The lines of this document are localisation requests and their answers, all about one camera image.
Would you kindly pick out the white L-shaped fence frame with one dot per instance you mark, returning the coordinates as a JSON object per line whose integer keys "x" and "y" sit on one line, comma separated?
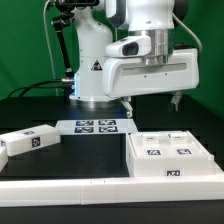
{"x": 111, "y": 190}

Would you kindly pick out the white cabinet door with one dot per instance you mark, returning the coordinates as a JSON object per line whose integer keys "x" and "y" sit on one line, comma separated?
{"x": 148, "y": 144}
{"x": 183, "y": 144}

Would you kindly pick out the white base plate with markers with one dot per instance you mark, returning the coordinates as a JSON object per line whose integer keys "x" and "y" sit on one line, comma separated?
{"x": 96, "y": 126}

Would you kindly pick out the white block at left edge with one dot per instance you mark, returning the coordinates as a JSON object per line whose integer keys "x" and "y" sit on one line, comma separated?
{"x": 3, "y": 157}

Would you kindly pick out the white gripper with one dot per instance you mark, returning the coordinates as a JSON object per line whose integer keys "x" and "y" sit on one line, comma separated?
{"x": 130, "y": 77}

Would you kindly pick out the white cabinet body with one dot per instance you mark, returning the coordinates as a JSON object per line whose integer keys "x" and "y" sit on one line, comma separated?
{"x": 170, "y": 164}

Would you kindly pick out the white long cabinet top block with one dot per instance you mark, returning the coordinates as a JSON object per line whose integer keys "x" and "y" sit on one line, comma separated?
{"x": 22, "y": 141}

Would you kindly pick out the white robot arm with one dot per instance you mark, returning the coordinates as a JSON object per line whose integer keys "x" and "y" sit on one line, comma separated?
{"x": 153, "y": 18}

